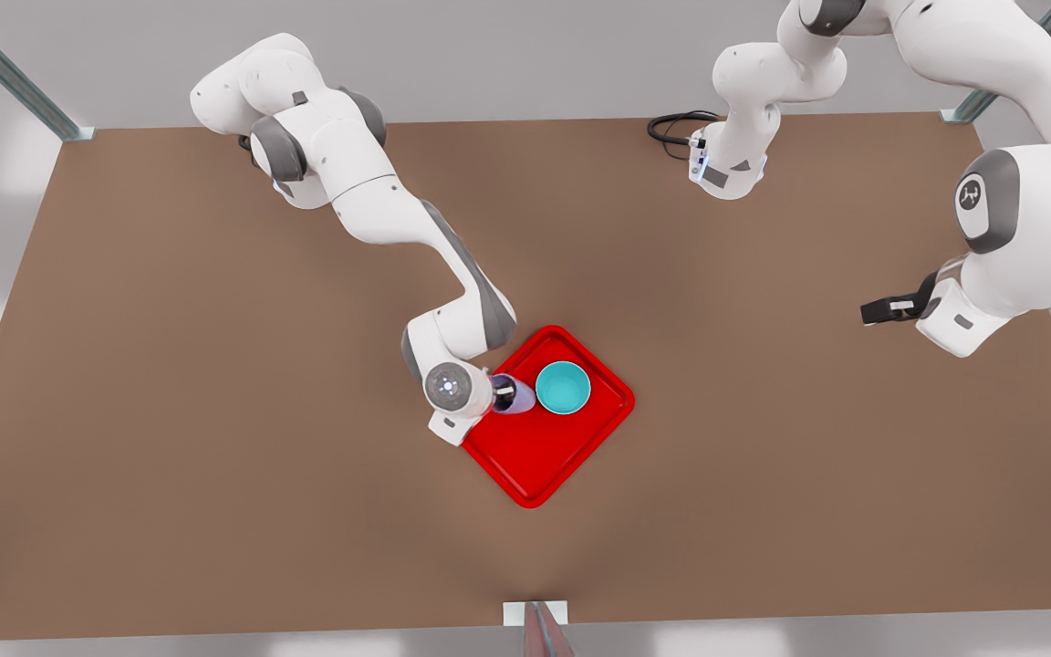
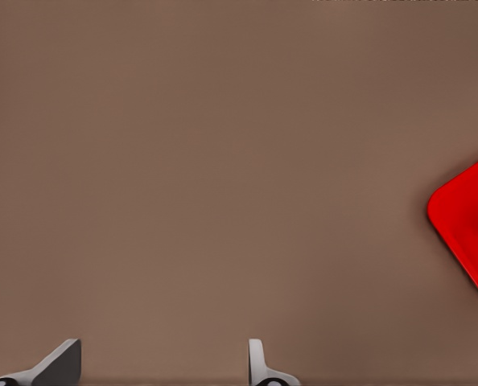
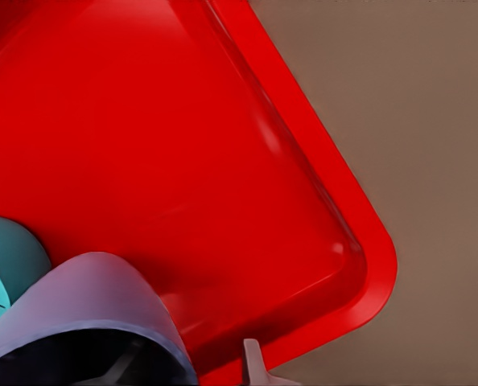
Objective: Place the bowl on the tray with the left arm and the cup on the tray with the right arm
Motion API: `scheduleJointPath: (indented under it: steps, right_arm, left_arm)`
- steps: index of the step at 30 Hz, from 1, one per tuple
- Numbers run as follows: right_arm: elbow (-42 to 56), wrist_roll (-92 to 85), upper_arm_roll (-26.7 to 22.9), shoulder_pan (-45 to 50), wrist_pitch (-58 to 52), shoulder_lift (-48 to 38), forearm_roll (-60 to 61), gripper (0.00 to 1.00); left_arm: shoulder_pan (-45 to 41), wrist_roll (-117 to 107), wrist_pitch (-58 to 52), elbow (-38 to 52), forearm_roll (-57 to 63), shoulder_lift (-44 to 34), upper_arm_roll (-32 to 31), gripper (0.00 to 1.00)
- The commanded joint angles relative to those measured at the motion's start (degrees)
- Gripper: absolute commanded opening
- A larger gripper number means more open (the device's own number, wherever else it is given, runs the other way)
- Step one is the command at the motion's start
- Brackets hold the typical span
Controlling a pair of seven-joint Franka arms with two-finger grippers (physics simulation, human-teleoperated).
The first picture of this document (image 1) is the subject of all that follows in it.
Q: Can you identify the red plastic tray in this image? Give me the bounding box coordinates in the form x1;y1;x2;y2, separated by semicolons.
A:
461;325;636;509

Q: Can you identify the lavender cup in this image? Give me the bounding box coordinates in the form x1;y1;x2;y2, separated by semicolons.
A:
490;371;541;417

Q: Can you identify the teal bowl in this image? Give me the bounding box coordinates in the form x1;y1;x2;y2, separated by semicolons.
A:
536;360;593;417

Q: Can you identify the silver frame post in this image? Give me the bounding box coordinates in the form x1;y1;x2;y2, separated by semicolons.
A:
0;0;97;143
502;600;575;657
940;0;1051;125

